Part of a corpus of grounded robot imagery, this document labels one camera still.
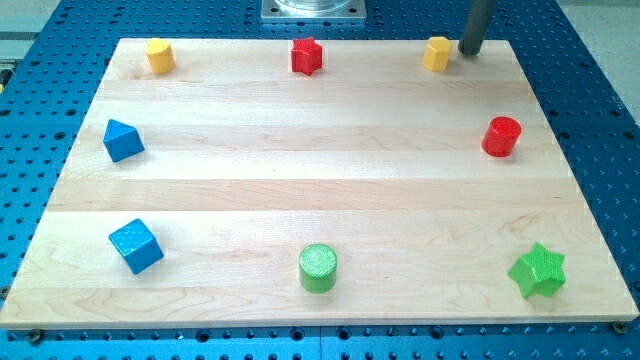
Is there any yellow hexagon block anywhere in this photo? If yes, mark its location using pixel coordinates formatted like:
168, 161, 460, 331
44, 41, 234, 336
422, 36, 453, 72

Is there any red star block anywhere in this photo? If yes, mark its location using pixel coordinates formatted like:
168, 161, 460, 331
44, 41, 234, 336
290, 37, 323, 76

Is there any green star block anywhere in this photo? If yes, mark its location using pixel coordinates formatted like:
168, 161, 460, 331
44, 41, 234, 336
507, 242, 566, 299

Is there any green cylinder block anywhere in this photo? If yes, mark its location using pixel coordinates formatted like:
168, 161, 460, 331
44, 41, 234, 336
298, 243, 338, 294

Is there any wooden board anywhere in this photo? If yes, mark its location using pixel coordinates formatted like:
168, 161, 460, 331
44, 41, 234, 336
1, 38, 639, 329

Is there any red cylinder block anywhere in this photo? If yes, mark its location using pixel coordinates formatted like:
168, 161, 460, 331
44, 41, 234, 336
481, 116, 522, 157

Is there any blue cube block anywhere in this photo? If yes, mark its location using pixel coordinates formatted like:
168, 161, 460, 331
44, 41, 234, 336
109, 218, 164, 275

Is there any yellow pentagon block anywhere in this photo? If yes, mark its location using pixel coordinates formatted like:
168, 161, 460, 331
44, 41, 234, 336
146, 38, 176, 74

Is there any blue triangle block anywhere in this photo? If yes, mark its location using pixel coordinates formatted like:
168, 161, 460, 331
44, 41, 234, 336
103, 119, 145, 162

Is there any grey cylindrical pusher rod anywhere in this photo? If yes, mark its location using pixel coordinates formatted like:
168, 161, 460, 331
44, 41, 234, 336
458, 0, 498, 56

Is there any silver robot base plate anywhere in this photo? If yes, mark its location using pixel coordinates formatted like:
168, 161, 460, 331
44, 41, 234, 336
261, 0, 367, 22

